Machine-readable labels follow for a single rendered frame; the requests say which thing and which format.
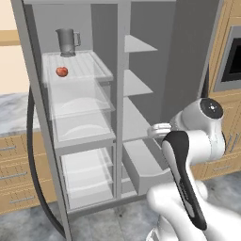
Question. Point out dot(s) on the grey fridge door black seal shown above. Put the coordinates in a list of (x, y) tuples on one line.
[(37, 103)]

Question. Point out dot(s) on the red peach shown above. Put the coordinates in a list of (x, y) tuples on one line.
[(61, 71)]

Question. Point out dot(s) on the ridged glass fridge shelf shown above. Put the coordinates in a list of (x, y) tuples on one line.
[(81, 64)]

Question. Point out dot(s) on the grey freezer shelf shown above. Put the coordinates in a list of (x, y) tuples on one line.
[(133, 120), (135, 83), (136, 44)]

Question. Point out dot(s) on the wooden wall shelf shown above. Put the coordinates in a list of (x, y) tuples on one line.
[(8, 37)]

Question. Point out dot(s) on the steel built-in oven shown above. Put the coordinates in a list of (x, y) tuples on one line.
[(230, 59)]

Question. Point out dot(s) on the grey freezer drawer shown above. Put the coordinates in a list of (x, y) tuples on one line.
[(141, 166)]

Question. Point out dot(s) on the wooden cupboard run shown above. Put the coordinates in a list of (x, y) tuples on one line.
[(232, 103)]

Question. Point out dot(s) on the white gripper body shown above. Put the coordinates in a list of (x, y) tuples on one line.
[(158, 130)]

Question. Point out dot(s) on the clear fridge drawer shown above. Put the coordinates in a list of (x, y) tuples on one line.
[(83, 128), (88, 175), (80, 97)]

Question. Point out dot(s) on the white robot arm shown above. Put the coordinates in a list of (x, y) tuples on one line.
[(207, 135)]

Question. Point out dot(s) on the grey jug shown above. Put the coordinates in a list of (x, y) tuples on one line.
[(66, 40)]

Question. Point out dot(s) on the grey fridge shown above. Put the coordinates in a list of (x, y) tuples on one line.
[(119, 94)]

